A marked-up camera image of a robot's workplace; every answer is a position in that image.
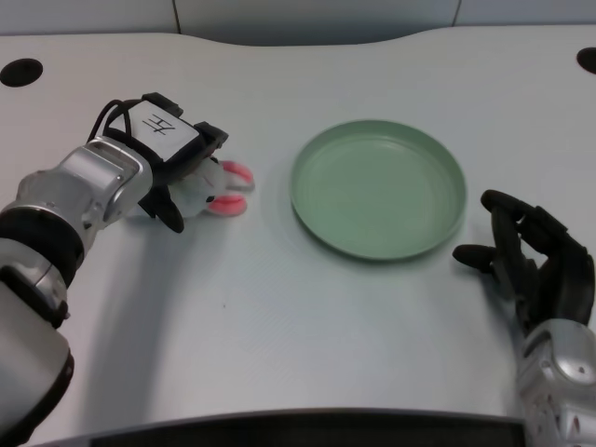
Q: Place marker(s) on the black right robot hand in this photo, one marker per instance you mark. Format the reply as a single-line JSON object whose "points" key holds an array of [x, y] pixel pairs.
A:
{"points": [[563, 279]]}

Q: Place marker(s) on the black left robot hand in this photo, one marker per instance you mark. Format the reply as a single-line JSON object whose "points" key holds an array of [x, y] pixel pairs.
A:
{"points": [[163, 132]]}

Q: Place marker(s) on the white rabbit plush doll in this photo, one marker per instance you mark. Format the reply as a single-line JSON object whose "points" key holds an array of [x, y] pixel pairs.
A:
{"points": [[209, 186]]}

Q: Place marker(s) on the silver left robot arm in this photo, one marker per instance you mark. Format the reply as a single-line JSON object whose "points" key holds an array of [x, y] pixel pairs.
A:
{"points": [[84, 186]]}

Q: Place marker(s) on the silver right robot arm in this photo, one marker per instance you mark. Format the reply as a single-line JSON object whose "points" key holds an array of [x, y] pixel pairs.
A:
{"points": [[559, 382]]}

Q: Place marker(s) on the green round plate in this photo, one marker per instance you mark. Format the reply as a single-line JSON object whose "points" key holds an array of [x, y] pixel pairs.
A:
{"points": [[377, 195]]}

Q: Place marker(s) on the dark robot torso edge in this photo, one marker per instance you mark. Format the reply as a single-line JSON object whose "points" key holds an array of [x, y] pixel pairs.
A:
{"points": [[302, 430]]}

